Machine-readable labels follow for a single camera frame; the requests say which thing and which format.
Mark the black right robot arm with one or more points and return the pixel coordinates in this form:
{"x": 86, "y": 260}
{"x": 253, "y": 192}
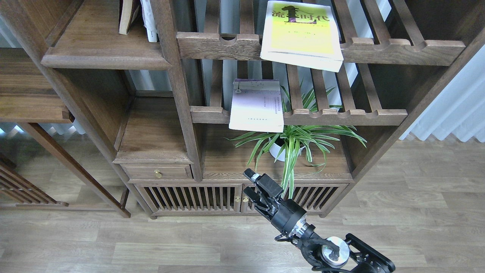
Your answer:
{"x": 327, "y": 255}

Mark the left slatted cabinet door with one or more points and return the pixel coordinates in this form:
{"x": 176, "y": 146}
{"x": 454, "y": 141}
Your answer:
{"x": 191, "y": 199}

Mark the dark wooden bookshelf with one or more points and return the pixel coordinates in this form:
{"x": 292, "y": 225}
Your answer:
{"x": 163, "y": 103}

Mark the upright tan book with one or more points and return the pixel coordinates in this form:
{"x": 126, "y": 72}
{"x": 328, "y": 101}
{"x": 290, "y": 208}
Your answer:
{"x": 128, "y": 11}

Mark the small wooden drawer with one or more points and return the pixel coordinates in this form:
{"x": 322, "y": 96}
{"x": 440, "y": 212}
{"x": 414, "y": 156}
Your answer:
{"x": 157, "y": 171}

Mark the white plant pot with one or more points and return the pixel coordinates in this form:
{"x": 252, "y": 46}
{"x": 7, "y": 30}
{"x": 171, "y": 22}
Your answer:
{"x": 276, "y": 147}

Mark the white curtain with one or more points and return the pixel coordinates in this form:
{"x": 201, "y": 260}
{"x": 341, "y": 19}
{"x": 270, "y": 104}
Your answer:
{"x": 459, "y": 109}

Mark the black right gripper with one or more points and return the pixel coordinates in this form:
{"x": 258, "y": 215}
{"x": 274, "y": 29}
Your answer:
{"x": 285, "y": 215}

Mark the pale purple white book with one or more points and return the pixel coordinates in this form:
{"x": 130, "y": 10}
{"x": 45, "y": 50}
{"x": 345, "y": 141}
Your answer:
{"x": 256, "y": 106}

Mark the slatted cabinet door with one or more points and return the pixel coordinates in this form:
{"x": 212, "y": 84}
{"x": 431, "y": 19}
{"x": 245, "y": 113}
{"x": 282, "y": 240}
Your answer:
{"x": 191, "y": 199}
{"x": 314, "y": 198}

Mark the yellow cover book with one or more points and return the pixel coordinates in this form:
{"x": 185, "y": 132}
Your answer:
{"x": 301, "y": 34}

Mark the right slatted cabinet door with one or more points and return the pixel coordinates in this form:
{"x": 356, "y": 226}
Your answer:
{"x": 314, "y": 198}

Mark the upright white book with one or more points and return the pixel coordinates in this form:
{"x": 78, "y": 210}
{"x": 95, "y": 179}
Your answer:
{"x": 149, "y": 21}

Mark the wooden side shelf unit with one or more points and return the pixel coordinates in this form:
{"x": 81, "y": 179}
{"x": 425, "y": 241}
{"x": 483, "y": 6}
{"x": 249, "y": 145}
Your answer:
{"x": 29, "y": 100}

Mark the green spider plant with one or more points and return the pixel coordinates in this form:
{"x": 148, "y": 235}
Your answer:
{"x": 321, "y": 136}

